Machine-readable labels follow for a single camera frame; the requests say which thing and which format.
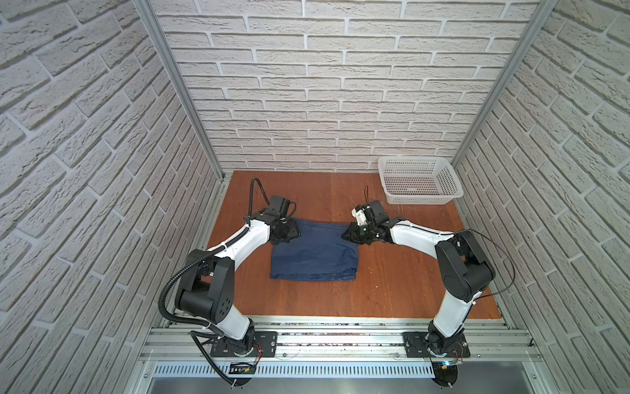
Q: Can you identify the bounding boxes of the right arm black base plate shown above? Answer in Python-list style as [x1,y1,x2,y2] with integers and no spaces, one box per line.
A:
[402,330,471,359]

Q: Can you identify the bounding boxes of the aluminium corner post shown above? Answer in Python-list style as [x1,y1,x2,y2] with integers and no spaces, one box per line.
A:
[451,0,559,168]
[135,0,226,182]

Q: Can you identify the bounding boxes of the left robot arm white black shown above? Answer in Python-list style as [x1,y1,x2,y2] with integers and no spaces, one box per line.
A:
[174,195,300,356]

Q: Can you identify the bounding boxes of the right aluminium corner post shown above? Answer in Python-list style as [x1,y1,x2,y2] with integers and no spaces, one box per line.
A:
[451,0,559,168]

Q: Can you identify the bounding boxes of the blue denim trousers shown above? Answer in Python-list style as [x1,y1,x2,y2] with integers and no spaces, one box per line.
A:
[270,219,359,282]

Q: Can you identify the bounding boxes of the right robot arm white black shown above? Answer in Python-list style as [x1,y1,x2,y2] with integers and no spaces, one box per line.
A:
[342,200,495,357]

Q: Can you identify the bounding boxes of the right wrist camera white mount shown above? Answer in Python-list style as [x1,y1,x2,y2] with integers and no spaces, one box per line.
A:
[351,206,368,227]

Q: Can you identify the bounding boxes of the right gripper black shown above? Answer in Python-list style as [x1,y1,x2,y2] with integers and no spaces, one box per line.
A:
[341,221,378,245]

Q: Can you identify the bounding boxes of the white plastic laundry basket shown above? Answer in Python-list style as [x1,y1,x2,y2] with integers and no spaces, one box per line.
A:
[377,156,464,205]

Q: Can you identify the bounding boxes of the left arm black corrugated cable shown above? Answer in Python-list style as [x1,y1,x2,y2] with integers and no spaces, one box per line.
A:
[157,176,272,387]

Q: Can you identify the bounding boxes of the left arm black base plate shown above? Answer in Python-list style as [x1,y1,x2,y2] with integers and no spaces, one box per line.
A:
[211,331,278,358]

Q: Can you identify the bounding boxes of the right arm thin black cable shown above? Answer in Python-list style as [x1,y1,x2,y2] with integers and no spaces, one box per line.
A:
[363,186,517,301]

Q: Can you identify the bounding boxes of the left aluminium corner post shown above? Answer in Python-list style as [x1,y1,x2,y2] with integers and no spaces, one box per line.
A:
[135,0,226,182]

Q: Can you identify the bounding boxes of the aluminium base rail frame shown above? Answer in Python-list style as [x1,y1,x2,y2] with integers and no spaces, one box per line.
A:
[122,314,557,394]

